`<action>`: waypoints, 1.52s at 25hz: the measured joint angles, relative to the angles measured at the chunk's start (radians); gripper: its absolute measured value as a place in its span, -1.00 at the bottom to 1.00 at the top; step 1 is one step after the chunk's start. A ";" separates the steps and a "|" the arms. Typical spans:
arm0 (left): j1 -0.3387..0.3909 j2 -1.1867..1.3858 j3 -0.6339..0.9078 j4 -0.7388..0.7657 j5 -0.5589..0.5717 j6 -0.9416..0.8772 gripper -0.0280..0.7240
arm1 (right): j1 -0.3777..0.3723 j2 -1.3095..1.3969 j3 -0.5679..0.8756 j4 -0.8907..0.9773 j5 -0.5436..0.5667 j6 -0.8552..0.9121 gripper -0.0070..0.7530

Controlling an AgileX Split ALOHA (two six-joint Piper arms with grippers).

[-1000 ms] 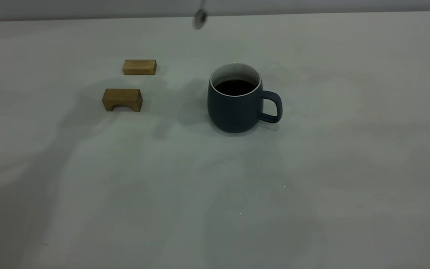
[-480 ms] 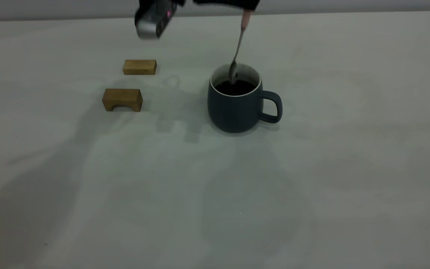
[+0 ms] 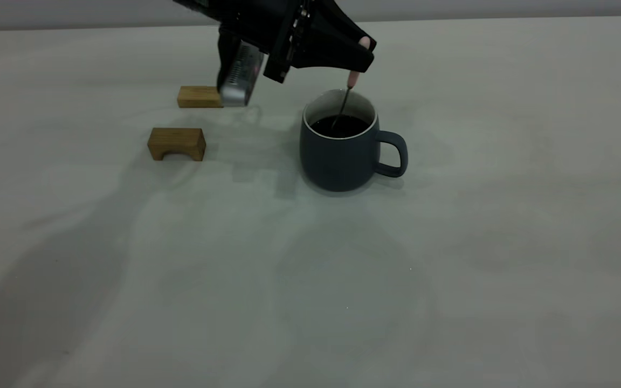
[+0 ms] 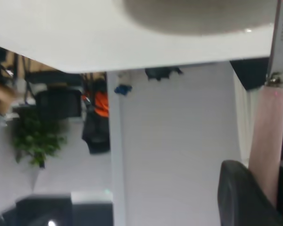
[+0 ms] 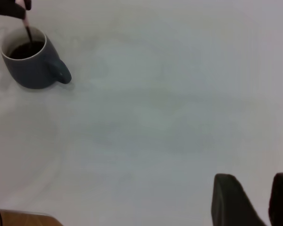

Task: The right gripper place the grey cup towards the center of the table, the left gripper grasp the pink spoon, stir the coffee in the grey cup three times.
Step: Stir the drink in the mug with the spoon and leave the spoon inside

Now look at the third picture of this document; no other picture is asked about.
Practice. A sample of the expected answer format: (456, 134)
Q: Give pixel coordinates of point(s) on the grey ceramic cup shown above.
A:
(337, 161)

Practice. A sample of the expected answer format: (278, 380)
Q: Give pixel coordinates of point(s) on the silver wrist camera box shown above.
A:
(241, 75)

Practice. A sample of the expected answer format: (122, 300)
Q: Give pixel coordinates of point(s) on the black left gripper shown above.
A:
(267, 27)

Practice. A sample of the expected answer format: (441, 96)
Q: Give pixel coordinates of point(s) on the wooden arch block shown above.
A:
(176, 139)
(197, 97)

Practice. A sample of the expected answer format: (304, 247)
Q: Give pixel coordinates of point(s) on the dark coffee liquid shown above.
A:
(351, 129)

